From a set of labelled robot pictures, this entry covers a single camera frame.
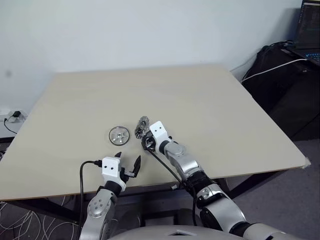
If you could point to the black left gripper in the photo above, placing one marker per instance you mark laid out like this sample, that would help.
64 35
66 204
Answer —
127 175

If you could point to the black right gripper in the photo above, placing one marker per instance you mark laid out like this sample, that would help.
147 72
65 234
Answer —
149 143

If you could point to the motor housing with copper coils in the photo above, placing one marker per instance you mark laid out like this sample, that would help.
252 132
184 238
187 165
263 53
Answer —
140 128

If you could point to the silver spoked rotor disc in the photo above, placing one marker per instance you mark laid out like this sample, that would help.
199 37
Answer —
119 135

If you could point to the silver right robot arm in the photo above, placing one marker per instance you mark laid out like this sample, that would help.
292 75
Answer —
185 162

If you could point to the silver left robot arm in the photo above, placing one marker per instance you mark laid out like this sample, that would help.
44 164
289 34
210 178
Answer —
98 207

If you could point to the silver robot torso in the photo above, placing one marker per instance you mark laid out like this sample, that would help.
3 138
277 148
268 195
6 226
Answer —
155 233

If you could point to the black power adapter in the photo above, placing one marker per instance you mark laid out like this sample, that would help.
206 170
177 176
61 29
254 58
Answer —
17 114

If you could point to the white power strip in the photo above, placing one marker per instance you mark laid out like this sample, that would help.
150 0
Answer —
7 115

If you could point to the black bag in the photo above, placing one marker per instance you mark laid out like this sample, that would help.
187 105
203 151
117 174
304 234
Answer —
280 95

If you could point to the black laptop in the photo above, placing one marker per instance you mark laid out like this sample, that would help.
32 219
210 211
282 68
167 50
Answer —
310 25

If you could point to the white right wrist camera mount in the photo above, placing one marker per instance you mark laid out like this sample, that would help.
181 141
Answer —
158 131

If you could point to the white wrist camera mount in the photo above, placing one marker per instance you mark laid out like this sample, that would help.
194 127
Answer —
111 166
158 131

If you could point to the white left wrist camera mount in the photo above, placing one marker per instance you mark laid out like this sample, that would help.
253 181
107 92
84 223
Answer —
111 166

